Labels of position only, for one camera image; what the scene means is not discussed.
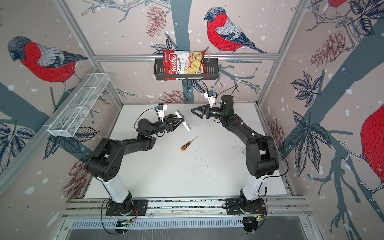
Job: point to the white wire mesh shelf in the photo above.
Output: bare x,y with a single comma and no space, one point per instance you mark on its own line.
71,118

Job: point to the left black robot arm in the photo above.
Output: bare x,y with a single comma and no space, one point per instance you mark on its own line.
107,157

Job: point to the red cassava chips bag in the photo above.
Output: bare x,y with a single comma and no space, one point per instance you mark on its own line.
183,62

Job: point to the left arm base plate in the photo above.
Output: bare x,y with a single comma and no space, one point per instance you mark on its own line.
127,208

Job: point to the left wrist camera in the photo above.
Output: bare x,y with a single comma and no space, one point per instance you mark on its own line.
160,109

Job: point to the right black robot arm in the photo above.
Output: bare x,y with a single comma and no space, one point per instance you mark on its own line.
261,155

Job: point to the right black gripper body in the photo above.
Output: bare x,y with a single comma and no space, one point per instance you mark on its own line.
215,113

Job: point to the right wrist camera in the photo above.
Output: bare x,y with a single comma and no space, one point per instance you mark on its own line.
211,97

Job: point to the orange black screwdriver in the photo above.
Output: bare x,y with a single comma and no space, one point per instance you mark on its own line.
185,146

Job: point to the black wall basket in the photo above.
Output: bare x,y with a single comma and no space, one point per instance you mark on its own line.
211,66

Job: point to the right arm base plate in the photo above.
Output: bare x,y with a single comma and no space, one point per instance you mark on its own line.
241,206

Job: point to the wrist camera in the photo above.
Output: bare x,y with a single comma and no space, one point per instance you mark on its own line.
160,109
211,97

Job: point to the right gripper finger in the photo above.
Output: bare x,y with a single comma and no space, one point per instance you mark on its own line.
199,109
199,113

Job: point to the white remote control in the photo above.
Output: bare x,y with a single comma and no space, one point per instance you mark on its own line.
185,123

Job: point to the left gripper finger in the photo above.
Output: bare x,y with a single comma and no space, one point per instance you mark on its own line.
173,117
173,125

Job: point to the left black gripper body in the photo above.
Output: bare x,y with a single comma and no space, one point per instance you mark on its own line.
163,126

